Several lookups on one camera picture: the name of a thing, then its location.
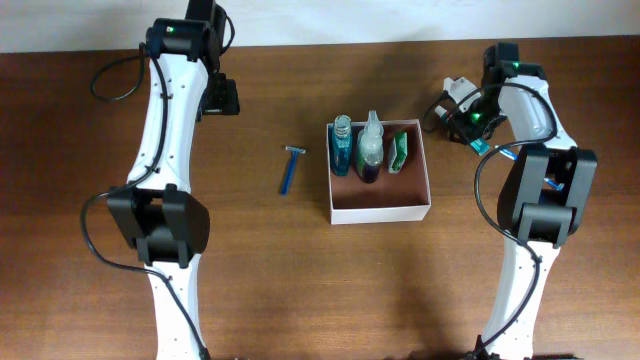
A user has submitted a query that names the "green Colgate toothpaste tube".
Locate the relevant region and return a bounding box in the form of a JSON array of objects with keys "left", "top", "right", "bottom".
[{"left": 435, "top": 105, "right": 490, "bottom": 156}]

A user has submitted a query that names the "green Dettol soap box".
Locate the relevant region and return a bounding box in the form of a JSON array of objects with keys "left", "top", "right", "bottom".
[{"left": 388, "top": 131, "right": 408, "bottom": 174}]

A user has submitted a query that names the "blue disposable razor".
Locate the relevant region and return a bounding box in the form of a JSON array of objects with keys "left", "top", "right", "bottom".
[{"left": 279, "top": 145, "right": 306, "bottom": 196}]

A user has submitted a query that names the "blue white toothbrush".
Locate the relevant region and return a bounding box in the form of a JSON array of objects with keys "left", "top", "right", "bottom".
[{"left": 499, "top": 144, "right": 565, "bottom": 195}]

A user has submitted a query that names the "purple foaming soap pump bottle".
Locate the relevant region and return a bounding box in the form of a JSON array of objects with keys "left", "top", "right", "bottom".
[{"left": 355, "top": 110, "right": 384, "bottom": 184}]

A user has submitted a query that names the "teal Listerine mouthwash bottle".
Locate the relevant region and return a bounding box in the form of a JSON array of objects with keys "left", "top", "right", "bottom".
[{"left": 331, "top": 115, "right": 353, "bottom": 176}]

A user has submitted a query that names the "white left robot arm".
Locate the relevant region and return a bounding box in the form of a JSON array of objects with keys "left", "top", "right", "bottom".
[{"left": 105, "top": 0, "right": 240, "bottom": 359}]

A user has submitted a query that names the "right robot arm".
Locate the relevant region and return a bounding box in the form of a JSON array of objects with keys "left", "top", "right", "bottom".
[{"left": 442, "top": 42, "right": 598, "bottom": 359}]

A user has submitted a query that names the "pink open cardboard box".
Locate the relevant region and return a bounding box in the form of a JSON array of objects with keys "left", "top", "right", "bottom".
[{"left": 327, "top": 119, "right": 432, "bottom": 225}]

